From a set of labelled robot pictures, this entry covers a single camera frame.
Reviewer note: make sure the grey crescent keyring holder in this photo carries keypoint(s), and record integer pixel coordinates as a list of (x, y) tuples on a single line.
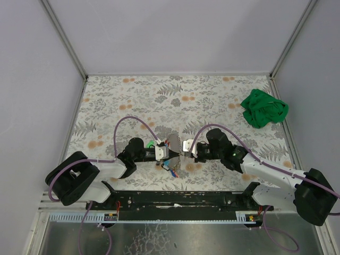
[(174, 145)]

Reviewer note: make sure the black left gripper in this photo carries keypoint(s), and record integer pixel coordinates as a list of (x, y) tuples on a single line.
[(167, 153)]

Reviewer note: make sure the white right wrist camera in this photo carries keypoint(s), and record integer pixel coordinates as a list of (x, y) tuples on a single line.
[(190, 146)]

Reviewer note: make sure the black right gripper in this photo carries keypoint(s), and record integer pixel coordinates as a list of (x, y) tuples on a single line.
[(198, 159)]

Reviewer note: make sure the green crumpled cloth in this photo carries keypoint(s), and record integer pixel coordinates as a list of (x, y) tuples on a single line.
[(261, 108)]

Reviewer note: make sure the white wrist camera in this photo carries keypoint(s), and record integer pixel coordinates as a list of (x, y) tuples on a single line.
[(190, 146), (161, 152)]

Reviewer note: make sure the green tagged key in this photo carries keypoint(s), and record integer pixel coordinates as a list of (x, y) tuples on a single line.
[(150, 144)]

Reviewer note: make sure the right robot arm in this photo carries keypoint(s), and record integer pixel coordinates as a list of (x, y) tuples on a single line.
[(309, 194)]

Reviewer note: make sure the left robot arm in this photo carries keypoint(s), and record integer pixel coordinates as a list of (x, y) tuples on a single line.
[(82, 178)]

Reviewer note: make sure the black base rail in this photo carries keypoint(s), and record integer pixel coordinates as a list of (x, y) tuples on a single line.
[(178, 205)]

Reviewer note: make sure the floral table mat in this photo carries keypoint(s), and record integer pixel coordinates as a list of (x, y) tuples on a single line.
[(115, 109)]

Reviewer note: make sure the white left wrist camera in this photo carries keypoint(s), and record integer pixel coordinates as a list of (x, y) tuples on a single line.
[(161, 152)]

